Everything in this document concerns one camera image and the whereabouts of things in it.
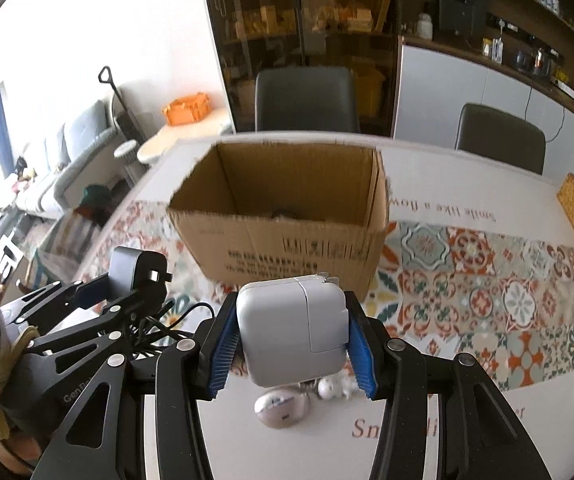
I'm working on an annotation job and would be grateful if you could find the brown cardboard box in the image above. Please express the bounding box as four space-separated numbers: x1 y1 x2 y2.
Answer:
168 141 389 299

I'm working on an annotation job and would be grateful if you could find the black upright vacuum cleaner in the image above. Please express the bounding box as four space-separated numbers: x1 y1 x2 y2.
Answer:
98 66 146 144

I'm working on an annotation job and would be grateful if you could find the dark chair left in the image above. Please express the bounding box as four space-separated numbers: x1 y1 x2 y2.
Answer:
255 66 360 133

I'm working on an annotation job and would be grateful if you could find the patterned floral table runner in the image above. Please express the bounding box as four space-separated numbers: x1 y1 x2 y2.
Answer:
76 199 574 394

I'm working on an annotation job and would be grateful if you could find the dark glass display cabinet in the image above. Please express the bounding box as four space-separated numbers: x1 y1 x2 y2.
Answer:
206 0 400 136

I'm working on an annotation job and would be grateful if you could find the white lower cabinet counter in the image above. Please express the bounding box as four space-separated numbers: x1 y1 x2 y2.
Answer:
392 36 574 182

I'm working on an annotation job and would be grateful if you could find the cream cloud-shaped side table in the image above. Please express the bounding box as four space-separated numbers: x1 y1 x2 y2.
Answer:
137 113 232 166

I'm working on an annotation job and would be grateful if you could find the dark chair right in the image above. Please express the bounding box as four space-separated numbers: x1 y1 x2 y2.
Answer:
455 103 545 174

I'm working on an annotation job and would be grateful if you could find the black power adapter with cable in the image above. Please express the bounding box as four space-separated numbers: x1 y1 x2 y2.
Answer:
108 245 216 356

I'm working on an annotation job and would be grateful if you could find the grey sofa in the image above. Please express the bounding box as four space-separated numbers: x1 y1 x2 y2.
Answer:
14 100 125 220

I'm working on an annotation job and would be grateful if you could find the white square power adapter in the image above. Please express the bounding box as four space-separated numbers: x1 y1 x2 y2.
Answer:
236 274 349 388

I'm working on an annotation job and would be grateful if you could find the dark chair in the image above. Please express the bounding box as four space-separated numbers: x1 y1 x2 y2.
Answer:
455 103 545 174
255 66 360 133

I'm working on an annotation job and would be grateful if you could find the small white earbud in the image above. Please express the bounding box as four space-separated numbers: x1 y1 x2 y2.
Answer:
316 374 359 401

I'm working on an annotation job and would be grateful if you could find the white cylindrical air purifier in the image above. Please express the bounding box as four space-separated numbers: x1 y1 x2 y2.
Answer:
113 140 146 183

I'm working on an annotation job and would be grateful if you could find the orange plastic crate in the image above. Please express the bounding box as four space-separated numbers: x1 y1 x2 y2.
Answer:
162 92 211 127

